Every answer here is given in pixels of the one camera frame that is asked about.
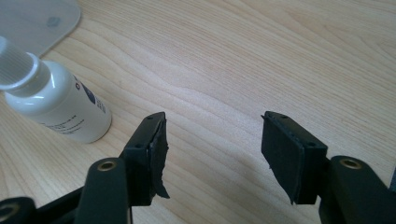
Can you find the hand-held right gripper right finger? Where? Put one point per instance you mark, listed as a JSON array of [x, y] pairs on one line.
[[289, 155]]

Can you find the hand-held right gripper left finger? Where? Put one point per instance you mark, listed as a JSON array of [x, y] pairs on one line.
[[143, 161]]

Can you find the white bottle with clear cap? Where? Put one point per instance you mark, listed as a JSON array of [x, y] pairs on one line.
[[62, 102]]

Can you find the clear plastic storage box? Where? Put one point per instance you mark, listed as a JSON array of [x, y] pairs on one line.
[[31, 21]]

